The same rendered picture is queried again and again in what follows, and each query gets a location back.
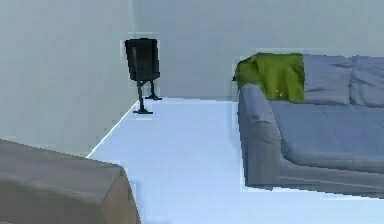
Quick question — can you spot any black garbage can on stilts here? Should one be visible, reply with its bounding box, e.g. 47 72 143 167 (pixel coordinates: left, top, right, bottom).
124 37 163 115

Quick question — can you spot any green blanket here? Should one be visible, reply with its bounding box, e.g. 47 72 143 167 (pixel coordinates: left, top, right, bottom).
232 52 306 103

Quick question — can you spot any grey blue sofa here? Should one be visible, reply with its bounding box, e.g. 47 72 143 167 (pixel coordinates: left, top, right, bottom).
237 54 384 200

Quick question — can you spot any brown grey armchair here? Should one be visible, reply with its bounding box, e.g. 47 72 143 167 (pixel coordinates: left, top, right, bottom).
0 138 142 224

